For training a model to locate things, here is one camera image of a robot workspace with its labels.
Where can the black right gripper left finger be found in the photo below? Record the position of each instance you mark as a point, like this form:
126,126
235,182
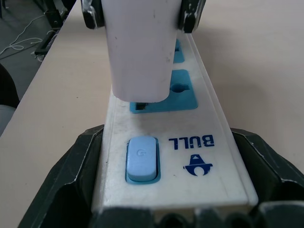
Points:
69,171

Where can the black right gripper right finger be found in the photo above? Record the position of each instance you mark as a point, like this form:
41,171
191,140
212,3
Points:
268,175

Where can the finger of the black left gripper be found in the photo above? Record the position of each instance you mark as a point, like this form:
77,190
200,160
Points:
91,14
190,16

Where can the white charger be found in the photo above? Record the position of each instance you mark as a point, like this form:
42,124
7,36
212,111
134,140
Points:
140,52

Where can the white power strip blue sockets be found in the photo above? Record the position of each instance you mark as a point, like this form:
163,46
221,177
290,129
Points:
190,152

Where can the grey rounded object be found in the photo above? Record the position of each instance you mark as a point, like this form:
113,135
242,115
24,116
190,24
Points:
6,118

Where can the dark rounded seat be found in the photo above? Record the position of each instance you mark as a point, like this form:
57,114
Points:
7,88

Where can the black wheeled metal frame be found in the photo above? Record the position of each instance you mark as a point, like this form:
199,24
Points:
48,35

